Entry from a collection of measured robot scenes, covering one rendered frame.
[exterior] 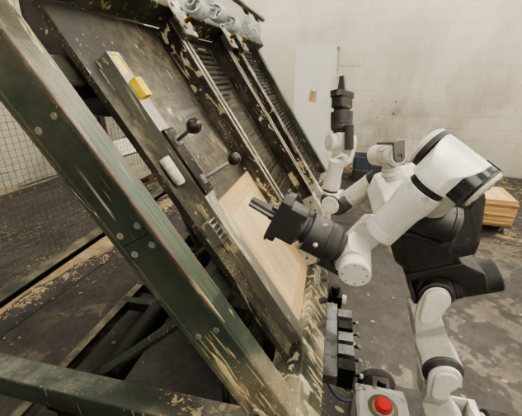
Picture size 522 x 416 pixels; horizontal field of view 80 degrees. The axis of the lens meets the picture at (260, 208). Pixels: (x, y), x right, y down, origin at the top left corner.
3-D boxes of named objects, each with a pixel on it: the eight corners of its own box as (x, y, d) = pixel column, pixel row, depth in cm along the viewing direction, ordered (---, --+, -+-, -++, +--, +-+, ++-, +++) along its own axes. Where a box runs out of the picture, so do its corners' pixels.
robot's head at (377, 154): (387, 166, 106) (381, 141, 104) (409, 168, 96) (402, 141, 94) (372, 174, 105) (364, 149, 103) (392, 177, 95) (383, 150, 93)
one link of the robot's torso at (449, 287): (449, 284, 118) (443, 257, 114) (462, 308, 105) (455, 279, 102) (412, 290, 122) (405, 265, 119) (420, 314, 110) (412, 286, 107)
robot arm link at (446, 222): (460, 227, 70) (438, 245, 82) (468, 193, 72) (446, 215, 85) (406, 210, 73) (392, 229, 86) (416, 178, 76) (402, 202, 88)
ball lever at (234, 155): (203, 187, 84) (245, 160, 85) (195, 176, 83) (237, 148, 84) (202, 186, 87) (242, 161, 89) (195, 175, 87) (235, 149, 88)
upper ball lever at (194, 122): (173, 151, 83) (196, 133, 72) (165, 139, 82) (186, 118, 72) (184, 145, 85) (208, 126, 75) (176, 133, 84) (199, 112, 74)
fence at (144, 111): (290, 343, 97) (302, 340, 96) (95, 60, 77) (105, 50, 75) (293, 332, 102) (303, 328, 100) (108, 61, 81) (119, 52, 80)
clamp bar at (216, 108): (303, 270, 134) (355, 248, 125) (133, 0, 108) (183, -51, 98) (305, 257, 143) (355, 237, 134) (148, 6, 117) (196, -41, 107)
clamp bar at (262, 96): (314, 205, 201) (349, 187, 192) (211, 29, 175) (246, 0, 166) (315, 199, 210) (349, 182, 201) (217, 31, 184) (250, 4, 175)
